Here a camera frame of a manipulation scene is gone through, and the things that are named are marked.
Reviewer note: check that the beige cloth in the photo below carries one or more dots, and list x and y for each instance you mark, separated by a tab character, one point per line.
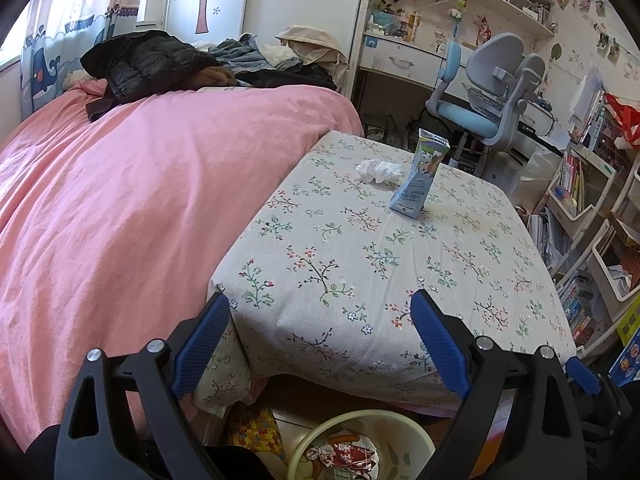
310	40

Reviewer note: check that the stack of upright books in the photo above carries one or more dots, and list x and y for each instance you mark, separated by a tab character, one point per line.
590	110

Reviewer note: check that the crumpled white tissue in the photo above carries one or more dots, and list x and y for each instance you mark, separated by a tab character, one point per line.
375	170

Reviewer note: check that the black puffer jacket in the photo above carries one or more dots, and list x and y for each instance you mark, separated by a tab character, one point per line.
145	60

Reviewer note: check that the dark garment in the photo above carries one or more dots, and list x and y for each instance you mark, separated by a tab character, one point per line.
290	80

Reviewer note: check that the red snack wrapper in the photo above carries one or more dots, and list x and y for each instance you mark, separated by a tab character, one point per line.
345	455

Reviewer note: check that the denim jeans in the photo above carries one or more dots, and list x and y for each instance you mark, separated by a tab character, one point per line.
240	52

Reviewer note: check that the floral tablecloth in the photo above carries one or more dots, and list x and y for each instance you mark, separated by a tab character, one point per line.
350	260

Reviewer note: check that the colourful patterned mat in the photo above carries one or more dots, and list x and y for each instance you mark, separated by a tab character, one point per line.
255	435

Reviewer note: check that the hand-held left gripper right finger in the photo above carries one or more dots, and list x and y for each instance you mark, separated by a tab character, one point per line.
440	345

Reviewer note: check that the blue drink carton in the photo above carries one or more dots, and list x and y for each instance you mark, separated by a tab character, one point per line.
415	180

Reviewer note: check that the pale yellow trash bin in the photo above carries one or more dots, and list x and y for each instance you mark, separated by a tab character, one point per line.
400	435

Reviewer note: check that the blue printed box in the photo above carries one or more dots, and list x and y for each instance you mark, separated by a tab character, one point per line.
630	350

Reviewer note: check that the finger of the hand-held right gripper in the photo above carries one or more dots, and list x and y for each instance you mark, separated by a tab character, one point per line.
582	377

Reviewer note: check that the pink bed blanket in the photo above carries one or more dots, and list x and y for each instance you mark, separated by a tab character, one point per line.
125	210

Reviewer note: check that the cartoon print curtain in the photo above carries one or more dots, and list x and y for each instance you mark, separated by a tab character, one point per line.
65	40

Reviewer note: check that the white wardrobe with tree decal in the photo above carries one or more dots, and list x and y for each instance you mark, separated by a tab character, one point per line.
225	0

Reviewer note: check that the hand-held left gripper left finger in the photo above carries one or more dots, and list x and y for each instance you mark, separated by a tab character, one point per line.
205	345

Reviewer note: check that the white desk with drawers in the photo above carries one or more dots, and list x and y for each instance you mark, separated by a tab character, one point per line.
400	62

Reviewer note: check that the grey and blue desk chair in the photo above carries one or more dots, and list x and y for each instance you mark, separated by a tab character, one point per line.
495	70

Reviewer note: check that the brown plush item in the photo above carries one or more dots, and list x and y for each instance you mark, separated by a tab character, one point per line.
215	76

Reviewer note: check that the clear plastic bag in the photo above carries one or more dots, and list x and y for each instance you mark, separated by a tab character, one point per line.
537	175

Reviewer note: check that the white book trolley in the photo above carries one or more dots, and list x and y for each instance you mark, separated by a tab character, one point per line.
600	175

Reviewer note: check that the red bag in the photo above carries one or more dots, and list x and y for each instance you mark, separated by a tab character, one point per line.
625	120

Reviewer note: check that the window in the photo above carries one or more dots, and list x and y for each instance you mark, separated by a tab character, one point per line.
11	45

